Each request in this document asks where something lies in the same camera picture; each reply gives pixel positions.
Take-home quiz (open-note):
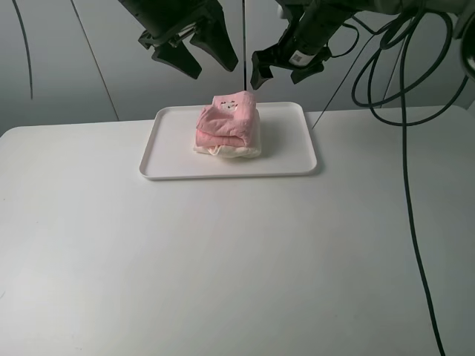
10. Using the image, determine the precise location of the pink towel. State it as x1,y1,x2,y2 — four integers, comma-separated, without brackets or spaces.
195,91,256,148

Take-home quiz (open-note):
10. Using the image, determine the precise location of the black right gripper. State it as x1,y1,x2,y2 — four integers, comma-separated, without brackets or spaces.
250,28,333,90

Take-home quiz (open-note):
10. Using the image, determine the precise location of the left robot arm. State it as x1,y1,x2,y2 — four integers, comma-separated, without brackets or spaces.
120,0,238,79

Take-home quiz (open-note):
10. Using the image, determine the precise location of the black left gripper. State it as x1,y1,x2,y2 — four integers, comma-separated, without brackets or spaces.
137,7,238,79

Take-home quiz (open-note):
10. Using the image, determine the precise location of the white rectangular plastic tray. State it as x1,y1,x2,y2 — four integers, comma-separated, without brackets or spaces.
139,102,318,180

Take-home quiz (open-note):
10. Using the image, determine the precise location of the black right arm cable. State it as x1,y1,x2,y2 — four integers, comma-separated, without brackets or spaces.
311,0,471,356

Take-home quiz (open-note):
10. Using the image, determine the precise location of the cream white towel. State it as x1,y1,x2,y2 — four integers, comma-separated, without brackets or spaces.
193,110,262,159

